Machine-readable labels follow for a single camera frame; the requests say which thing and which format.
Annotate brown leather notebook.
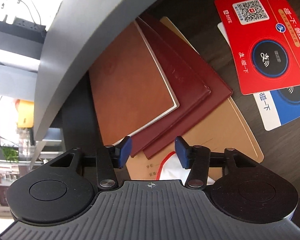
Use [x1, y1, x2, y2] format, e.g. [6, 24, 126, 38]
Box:
[89, 22, 179, 145]

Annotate white cloth with red trim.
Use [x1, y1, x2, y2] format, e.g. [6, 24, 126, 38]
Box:
[155, 151, 216, 185]

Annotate dark red folder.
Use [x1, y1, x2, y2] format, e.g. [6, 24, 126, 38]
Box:
[131, 14, 232, 159]

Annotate blue white payment card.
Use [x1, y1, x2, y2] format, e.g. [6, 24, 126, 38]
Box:
[218, 21, 300, 131]

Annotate yellow plastic basket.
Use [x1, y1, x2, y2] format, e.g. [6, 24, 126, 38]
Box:
[15, 99, 34, 128]

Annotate red QR payment card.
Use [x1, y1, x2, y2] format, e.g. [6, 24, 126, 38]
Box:
[215, 0, 300, 95]

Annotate black power strip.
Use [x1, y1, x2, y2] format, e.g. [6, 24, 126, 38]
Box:
[0, 18, 46, 44]

